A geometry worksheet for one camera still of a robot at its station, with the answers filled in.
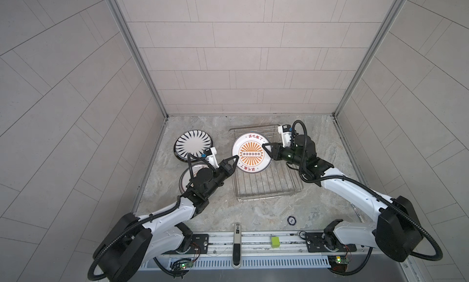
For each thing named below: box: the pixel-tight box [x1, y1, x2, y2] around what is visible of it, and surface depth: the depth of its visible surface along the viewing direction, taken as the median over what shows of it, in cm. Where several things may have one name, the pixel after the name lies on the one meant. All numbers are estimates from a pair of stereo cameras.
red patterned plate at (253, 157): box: [232, 132, 272, 174], surface depth 77 cm
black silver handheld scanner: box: [231, 222, 243, 270], surface depth 68 cm
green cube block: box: [271, 236, 281, 249], surface depth 73 cm
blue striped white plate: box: [174, 129, 214, 162], surface depth 103 cm
